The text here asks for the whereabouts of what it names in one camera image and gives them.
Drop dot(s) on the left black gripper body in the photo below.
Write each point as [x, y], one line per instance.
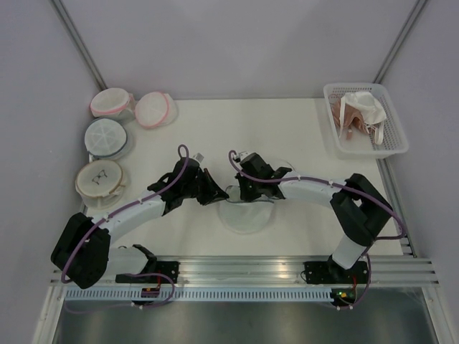
[201, 186]

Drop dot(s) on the blue-trimmed round laundry bag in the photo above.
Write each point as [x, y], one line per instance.
[107, 139]

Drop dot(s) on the right aluminium frame post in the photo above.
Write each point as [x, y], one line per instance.
[409, 24]

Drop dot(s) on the aluminium frame post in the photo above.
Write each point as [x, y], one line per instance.
[73, 33]
[409, 24]

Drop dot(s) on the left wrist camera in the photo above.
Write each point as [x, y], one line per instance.
[198, 157]

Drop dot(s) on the pink bra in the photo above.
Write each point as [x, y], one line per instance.
[353, 119]

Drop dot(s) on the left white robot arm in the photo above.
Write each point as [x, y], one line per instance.
[84, 253]

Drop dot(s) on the pink-trimmed laundry bag tilted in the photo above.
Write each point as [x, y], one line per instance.
[156, 109]

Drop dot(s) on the blue-trimmed mesh laundry bag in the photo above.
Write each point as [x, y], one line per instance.
[247, 215]

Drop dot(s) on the pink-trimmed laundry bag upright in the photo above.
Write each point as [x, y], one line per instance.
[113, 103]

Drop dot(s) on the beige-trimmed round laundry bag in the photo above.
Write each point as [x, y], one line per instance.
[101, 184]

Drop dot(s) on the white slotted cable duct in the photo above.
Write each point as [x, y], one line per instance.
[320, 294]

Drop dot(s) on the white plastic basket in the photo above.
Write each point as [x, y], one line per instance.
[362, 145]

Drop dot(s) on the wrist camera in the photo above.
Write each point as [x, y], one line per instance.
[198, 157]
[241, 155]

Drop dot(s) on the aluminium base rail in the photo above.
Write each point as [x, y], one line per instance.
[287, 271]

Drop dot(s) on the left aluminium frame post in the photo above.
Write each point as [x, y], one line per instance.
[73, 33]

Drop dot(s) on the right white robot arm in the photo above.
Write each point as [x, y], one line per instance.
[361, 211]

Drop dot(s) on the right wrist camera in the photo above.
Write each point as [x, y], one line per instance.
[241, 155]

